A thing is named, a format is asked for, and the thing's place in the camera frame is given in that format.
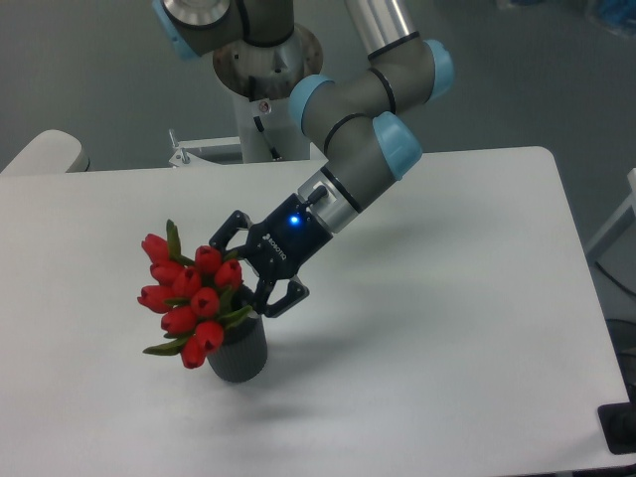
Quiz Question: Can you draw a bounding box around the black box at table edge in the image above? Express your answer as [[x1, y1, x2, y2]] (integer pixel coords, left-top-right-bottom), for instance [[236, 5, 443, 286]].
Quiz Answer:
[[597, 402, 635, 455]]

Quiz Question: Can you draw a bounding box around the white metal base bracket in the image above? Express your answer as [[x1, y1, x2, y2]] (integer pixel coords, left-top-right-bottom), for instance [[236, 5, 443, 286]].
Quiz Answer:
[[168, 117, 327, 168]]

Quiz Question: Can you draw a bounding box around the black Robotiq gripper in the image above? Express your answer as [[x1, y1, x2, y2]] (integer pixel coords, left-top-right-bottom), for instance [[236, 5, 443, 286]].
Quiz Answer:
[[209, 194, 332, 318]]

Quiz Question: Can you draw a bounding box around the blue object in clear container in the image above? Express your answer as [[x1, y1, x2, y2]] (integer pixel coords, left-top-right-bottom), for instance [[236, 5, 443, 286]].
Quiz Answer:
[[586, 0, 635, 37]]

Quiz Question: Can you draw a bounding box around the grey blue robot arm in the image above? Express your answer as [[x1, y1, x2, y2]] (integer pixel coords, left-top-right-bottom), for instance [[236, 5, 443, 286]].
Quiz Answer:
[[153, 1, 454, 317]]

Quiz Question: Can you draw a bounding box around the red tulip bouquet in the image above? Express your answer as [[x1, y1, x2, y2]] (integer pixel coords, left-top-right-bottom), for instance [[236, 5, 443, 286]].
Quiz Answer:
[[137, 220, 257, 369]]

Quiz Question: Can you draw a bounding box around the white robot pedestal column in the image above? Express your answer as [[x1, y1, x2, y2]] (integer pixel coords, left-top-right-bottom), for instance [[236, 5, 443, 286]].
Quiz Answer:
[[213, 24, 323, 133]]

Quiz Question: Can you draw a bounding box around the white chair backrest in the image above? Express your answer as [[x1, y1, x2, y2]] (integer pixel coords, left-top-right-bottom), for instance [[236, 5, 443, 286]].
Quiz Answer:
[[1, 129, 90, 177]]

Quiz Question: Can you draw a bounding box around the white furniture frame at right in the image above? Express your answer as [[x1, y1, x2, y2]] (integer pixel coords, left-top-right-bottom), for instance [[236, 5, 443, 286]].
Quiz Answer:
[[583, 169, 635, 265]]

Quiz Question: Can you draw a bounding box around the dark grey ribbed vase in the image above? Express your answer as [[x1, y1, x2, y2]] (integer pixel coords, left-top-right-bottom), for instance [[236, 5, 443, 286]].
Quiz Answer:
[[207, 312, 268, 384]]

